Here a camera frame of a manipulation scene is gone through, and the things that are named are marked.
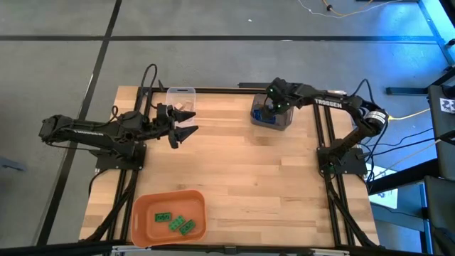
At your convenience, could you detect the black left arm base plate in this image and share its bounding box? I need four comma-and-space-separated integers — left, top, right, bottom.
95, 142, 147, 171

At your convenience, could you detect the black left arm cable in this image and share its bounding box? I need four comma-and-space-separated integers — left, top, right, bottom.
136, 63, 159, 111

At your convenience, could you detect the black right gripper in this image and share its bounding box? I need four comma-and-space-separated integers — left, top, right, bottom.
262, 77, 298, 117

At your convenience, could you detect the clear plastic bin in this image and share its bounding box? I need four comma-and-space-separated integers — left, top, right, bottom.
165, 86, 197, 128

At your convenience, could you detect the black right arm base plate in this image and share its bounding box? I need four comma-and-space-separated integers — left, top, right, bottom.
317, 146, 368, 176

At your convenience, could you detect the black floor cable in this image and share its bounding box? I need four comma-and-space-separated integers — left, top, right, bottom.
368, 137, 444, 159

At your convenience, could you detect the white floor cable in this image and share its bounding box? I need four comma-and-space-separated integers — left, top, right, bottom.
296, 0, 405, 18

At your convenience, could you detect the grey translucent plastic bin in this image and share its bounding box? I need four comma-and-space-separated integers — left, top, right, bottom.
250, 92, 295, 132

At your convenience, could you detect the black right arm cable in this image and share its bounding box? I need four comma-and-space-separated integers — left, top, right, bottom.
350, 78, 376, 107

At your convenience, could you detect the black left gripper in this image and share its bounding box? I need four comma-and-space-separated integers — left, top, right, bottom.
151, 107, 200, 150

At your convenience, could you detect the black white marker tag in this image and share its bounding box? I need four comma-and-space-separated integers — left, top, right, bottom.
439, 97, 455, 114

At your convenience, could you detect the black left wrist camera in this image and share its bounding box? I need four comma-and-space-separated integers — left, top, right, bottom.
156, 102, 169, 120

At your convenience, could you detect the black case with tag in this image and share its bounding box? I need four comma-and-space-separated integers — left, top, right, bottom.
426, 84, 455, 181

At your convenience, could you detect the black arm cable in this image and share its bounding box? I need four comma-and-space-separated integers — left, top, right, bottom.
350, 78, 376, 107
136, 63, 159, 111

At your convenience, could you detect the yellow cable at arm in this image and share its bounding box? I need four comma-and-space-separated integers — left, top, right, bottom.
387, 107, 432, 122

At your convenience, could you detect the white printed paper sheet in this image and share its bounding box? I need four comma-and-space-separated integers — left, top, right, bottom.
369, 166, 399, 210

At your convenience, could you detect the yellow floor cable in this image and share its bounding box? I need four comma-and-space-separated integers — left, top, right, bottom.
321, 0, 374, 18

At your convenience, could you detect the black stand base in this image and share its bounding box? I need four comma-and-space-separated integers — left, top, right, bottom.
385, 65, 455, 96

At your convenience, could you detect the orange plastic bin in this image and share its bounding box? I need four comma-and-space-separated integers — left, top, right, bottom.
130, 188, 208, 249

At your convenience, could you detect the black aluminium table frame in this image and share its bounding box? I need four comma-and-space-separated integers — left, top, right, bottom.
80, 86, 381, 248

